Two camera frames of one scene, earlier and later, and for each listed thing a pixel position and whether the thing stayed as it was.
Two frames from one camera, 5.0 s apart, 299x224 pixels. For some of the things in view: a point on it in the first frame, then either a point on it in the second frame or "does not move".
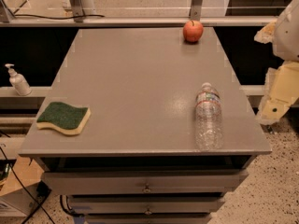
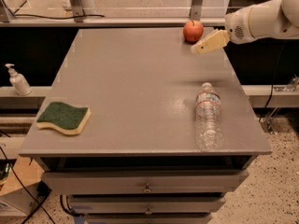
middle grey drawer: x=187 y=204 does not move
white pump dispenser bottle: x=19 y=81 does not move
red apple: x=192 y=31 does not move
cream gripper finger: x=265 y=34 -> x=214 y=32
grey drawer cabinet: x=170 y=131 does not move
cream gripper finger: x=281 y=91 -> x=213 y=43
